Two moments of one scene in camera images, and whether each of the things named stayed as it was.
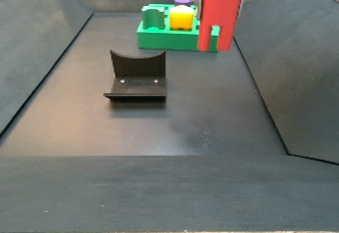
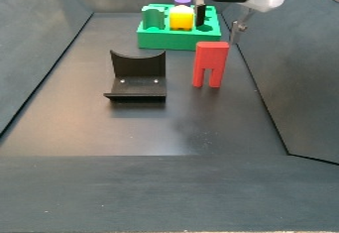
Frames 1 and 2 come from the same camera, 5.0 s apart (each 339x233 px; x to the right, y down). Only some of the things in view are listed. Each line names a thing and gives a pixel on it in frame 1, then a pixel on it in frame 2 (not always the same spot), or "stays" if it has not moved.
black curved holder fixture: x=139 y=77 stays
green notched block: x=153 y=18 stays
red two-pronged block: x=219 y=13 → x=211 y=56
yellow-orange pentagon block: x=182 y=18 stays
